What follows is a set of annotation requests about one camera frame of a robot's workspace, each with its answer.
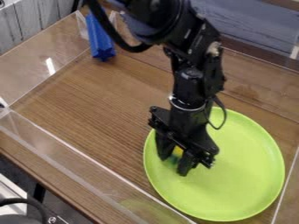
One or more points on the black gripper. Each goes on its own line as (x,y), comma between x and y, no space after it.
(182,127)

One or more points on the yellow toy banana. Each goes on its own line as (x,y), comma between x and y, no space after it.
(176,154)

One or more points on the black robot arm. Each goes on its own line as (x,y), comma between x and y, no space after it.
(171,24)

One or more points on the green plastic plate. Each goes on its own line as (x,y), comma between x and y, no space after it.
(235,189)

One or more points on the black device with knob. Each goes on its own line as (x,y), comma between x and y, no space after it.
(49,217)

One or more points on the clear acrylic enclosure wall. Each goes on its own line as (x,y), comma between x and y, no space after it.
(77,119)

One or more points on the blue plastic corner bracket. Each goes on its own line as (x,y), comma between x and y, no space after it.
(100,42)

